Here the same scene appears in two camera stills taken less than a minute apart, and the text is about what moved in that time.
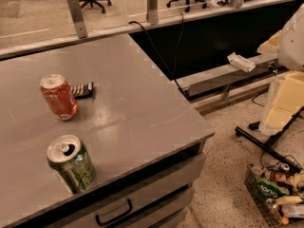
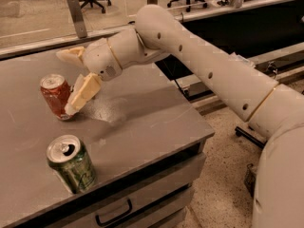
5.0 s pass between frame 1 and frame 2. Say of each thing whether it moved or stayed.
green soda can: stayed
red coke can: stayed
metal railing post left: stayed
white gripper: moved
